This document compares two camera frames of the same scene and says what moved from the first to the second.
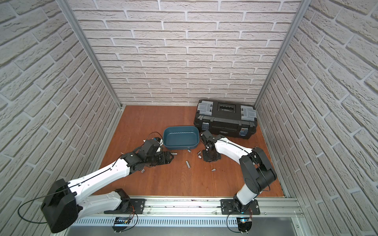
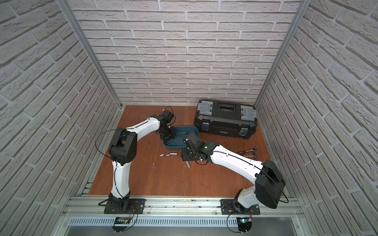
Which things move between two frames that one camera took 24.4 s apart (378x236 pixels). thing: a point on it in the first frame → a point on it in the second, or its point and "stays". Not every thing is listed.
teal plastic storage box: (181, 137) stays
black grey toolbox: (229, 118) stays
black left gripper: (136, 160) → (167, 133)
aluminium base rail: (198, 212) stays
